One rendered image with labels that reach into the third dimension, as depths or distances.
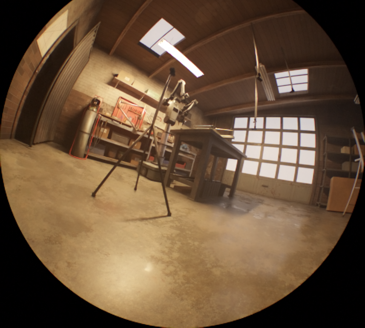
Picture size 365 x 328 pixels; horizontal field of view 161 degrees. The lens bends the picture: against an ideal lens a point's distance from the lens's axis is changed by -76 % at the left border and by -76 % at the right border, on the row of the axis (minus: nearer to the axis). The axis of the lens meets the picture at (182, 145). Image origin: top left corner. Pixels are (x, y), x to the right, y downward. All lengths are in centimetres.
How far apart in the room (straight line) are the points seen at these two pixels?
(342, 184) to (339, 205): 47
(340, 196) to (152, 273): 381
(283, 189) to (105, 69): 612
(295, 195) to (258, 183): 137
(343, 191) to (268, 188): 245
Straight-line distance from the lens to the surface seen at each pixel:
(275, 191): 454
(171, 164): 198
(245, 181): 472
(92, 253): 55
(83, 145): 238
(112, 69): 386
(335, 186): 384
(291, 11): 286
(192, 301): 48
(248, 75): 364
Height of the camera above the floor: 40
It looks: 8 degrees up
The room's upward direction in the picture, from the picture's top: 15 degrees clockwise
